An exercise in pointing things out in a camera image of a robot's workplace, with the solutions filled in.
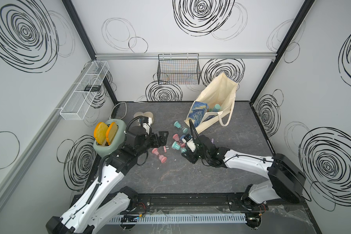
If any canvas bag with starry print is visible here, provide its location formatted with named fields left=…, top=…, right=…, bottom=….
left=184, top=72, right=238, bottom=133

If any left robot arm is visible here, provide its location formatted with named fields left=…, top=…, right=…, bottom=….
left=46, top=126, right=169, bottom=234

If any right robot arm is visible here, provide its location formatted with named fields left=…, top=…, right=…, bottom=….
left=180, top=134, right=305, bottom=207

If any pink hourglass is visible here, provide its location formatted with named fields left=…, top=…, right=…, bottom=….
left=172, top=134, right=180, bottom=141
left=152, top=148, right=167, bottom=163

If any pink hourglass left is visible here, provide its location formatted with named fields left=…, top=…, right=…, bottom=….
left=152, top=148, right=167, bottom=163

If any teal hourglass near bag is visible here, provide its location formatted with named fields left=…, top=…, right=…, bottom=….
left=174, top=121, right=188, bottom=134

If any teal hourglass front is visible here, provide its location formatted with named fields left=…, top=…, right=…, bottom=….
left=212, top=104, right=221, bottom=112

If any short jar with beige lid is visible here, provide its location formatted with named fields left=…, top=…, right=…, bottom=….
left=143, top=112, right=154, bottom=125

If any tall glass jar with rice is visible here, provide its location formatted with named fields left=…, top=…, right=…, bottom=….
left=134, top=112, right=144, bottom=118

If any yellow toast slice right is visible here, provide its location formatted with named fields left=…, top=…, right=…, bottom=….
left=105, top=122, right=118, bottom=145

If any yellow toast slice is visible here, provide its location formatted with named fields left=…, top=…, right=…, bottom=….
left=105, top=122, right=118, bottom=145
left=94, top=122, right=109, bottom=145

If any mint green toaster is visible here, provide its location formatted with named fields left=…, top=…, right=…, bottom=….
left=93, top=119, right=126, bottom=157

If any yellow toast slice left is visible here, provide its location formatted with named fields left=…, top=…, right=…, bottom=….
left=94, top=122, right=109, bottom=145

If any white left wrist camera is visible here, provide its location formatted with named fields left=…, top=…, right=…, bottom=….
left=142, top=117, right=153, bottom=133

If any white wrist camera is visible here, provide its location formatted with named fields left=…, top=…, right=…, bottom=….
left=142, top=117, right=153, bottom=133
left=183, top=134, right=196, bottom=153

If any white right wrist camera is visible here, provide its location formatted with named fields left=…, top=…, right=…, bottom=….
left=183, top=134, right=196, bottom=153

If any white power cable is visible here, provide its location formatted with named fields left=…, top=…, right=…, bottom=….
left=109, top=101, right=128, bottom=120

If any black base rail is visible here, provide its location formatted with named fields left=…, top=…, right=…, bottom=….
left=72, top=191, right=305, bottom=213

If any black wire basket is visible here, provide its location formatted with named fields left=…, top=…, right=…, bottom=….
left=157, top=53, right=201, bottom=85

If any white wire shelf basket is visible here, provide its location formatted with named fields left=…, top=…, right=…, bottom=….
left=60, top=60, right=109, bottom=121

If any white slotted cable duct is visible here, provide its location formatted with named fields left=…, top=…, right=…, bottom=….
left=108, top=214, right=247, bottom=225

